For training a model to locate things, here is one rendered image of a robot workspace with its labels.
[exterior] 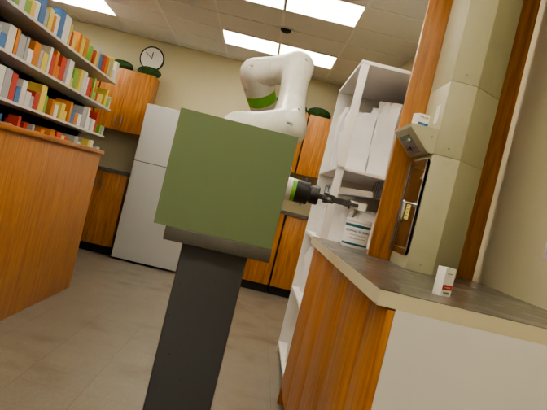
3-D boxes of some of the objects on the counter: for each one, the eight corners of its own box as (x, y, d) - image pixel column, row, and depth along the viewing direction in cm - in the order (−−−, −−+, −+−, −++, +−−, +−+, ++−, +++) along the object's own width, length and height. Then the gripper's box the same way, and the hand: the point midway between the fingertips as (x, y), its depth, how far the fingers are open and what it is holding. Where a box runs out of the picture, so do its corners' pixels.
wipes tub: (363, 250, 343) (369, 221, 343) (367, 251, 330) (374, 222, 330) (339, 243, 343) (345, 215, 343) (342, 246, 330) (349, 216, 330)
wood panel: (470, 279, 303) (543, -18, 302) (472, 280, 300) (545, -20, 299) (366, 255, 302) (439, -44, 301) (368, 255, 299) (441, -46, 298)
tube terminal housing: (443, 273, 295) (484, 106, 294) (466, 283, 263) (512, 95, 262) (389, 260, 295) (430, 93, 294) (404, 268, 262) (451, 80, 261)
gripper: (312, 185, 259) (371, 199, 260) (310, 185, 273) (365, 198, 274) (308, 202, 259) (366, 218, 260) (305, 202, 273) (361, 216, 274)
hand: (357, 206), depth 267 cm, fingers closed
